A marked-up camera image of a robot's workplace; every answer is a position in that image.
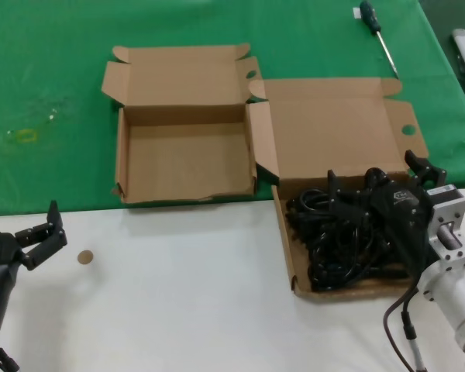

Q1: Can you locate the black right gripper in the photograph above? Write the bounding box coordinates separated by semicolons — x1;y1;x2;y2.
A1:
327;149;447;279

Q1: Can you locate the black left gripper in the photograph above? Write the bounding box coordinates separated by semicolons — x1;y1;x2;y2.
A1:
0;200;68;271

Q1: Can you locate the large open cardboard box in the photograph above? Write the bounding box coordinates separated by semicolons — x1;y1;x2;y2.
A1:
246;76;431;301

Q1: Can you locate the shallow open cardboard box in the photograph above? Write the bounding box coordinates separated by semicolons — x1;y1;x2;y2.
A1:
100;42;273;205

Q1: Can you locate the grey metal bar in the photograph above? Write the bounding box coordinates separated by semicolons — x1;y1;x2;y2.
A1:
451;28;465;74

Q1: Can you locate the green tablecloth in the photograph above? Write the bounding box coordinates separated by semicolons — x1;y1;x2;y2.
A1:
0;0;465;218

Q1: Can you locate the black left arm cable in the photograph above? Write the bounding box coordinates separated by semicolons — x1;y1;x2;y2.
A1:
0;343;21;372

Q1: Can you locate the grey right arm cable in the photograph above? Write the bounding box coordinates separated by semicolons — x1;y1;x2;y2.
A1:
383;288;418;372

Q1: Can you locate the cable with metal connector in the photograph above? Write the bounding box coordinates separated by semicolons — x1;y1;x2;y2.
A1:
400;308;428;372

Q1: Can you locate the green handled screwdriver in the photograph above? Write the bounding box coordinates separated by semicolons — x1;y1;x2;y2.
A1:
359;0;400;78

